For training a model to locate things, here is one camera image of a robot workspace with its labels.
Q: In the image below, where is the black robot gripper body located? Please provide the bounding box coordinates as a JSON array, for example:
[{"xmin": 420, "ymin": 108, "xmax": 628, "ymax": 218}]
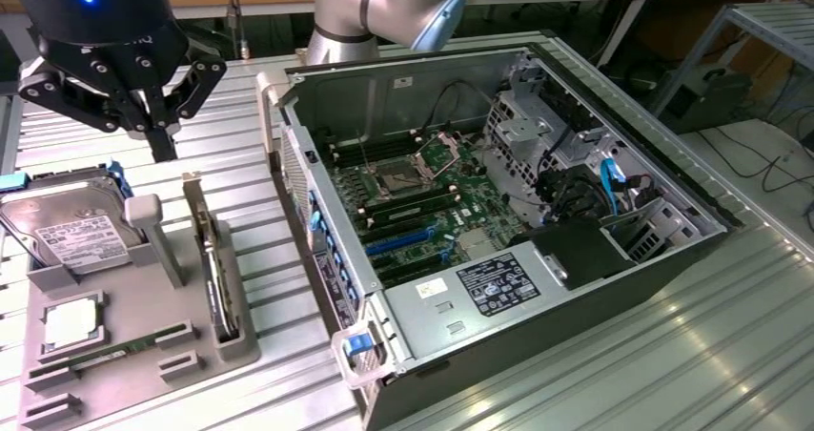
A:
[{"xmin": 9, "ymin": 0, "xmax": 192, "ymax": 92}]

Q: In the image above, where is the graphics card with metal bracket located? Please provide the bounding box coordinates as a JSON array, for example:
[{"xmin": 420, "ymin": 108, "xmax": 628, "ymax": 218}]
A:
[{"xmin": 180, "ymin": 171, "xmax": 246, "ymax": 346}]

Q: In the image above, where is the hard disk with blue carrier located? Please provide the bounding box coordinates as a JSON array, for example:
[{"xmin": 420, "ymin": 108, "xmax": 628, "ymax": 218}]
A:
[{"xmin": 0, "ymin": 161, "xmax": 148, "ymax": 275}]

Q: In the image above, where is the black RAM slot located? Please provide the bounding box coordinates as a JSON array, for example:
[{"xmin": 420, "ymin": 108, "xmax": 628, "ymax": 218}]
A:
[
  {"xmin": 329, "ymin": 133, "xmax": 415, "ymax": 150},
  {"xmin": 336, "ymin": 148, "xmax": 424, "ymax": 167},
  {"xmin": 332, "ymin": 137, "xmax": 419, "ymax": 155},
  {"xmin": 365, "ymin": 202, "xmax": 460, "ymax": 230},
  {"xmin": 335, "ymin": 142, "xmax": 420, "ymax": 161},
  {"xmin": 359, "ymin": 192, "xmax": 453, "ymax": 217}
]

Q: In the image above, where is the grey parts rack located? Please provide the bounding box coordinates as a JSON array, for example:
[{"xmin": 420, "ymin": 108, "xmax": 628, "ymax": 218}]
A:
[{"xmin": 16, "ymin": 195, "xmax": 262, "ymax": 430}]

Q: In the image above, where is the CPU socket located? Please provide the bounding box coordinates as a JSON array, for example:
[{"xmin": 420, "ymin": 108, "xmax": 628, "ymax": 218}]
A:
[{"xmin": 373, "ymin": 156, "xmax": 433, "ymax": 194}]

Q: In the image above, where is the silver CPU chip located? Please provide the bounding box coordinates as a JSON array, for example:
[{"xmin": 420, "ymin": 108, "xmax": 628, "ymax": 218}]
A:
[{"xmin": 41, "ymin": 299, "xmax": 102, "ymax": 349}]

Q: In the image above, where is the open metal socket cover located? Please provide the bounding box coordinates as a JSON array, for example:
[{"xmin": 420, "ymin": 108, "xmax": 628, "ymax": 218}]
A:
[{"xmin": 412, "ymin": 133, "xmax": 475, "ymax": 170}]

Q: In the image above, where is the green RAM stick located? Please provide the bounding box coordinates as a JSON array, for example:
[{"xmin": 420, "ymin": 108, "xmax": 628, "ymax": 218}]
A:
[{"xmin": 30, "ymin": 328, "xmax": 192, "ymax": 375}]

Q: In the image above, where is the black expansion slot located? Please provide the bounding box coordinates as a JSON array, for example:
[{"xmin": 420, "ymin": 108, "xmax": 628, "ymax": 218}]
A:
[
  {"xmin": 369, "ymin": 251, "xmax": 447, "ymax": 273},
  {"xmin": 377, "ymin": 258, "xmax": 460, "ymax": 284}
]

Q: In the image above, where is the green motherboard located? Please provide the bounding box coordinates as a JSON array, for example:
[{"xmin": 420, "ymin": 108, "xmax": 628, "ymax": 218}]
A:
[{"xmin": 320, "ymin": 130, "xmax": 555, "ymax": 289}]

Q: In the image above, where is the silver chipset heatsink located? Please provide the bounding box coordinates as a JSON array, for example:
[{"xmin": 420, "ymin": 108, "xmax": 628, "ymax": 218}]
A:
[{"xmin": 456, "ymin": 230, "xmax": 499, "ymax": 254}]

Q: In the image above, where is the silver power supply unit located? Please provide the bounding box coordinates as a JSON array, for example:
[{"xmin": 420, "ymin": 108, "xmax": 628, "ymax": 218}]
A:
[{"xmin": 379, "ymin": 239, "xmax": 571, "ymax": 363}]

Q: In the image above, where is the silver perforated drive cage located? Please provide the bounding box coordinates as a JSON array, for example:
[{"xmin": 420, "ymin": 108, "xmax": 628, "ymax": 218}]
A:
[{"xmin": 480, "ymin": 51, "xmax": 637, "ymax": 208}]

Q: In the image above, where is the open black PC case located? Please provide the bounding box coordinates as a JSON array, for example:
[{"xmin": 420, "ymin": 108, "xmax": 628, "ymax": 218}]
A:
[{"xmin": 253, "ymin": 39, "xmax": 746, "ymax": 431}]

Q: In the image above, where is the silver perforated disk bay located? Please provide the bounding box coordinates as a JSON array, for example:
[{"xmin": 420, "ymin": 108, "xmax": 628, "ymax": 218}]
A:
[{"xmin": 600, "ymin": 196, "xmax": 730, "ymax": 266}]

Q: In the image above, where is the black box device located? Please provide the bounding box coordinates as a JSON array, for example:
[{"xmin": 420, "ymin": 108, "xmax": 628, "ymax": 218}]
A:
[{"xmin": 660, "ymin": 68, "xmax": 755, "ymax": 134}]

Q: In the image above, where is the metal slat side table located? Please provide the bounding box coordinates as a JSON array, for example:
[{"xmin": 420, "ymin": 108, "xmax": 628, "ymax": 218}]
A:
[{"xmin": 653, "ymin": 0, "xmax": 814, "ymax": 117}]

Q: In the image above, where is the thin hanging robot cable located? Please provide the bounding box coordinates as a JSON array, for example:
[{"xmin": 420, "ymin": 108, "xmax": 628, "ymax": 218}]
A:
[{"xmin": 226, "ymin": 0, "xmax": 252, "ymax": 61}]

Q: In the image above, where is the thin black looped wire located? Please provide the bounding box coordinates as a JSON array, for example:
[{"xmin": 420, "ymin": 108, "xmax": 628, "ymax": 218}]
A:
[{"xmin": 427, "ymin": 80, "xmax": 492, "ymax": 136}]

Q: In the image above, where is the black wire bundle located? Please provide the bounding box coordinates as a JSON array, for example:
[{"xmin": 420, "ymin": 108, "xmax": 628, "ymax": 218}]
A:
[{"xmin": 532, "ymin": 163, "xmax": 612, "ymax": 223}]

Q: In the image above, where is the blue flat disk wire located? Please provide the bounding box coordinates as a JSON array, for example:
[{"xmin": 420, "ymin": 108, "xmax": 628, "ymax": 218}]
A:
[{"xmin": 599, "ymin": 157, "xmax": 623, "ymax": 218}]

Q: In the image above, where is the black floor cable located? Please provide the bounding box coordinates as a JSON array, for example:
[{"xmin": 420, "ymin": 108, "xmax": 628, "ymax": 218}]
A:
[{"xmin": 698, "ymin": 128, "xmax": 814, "ymax": 192}]

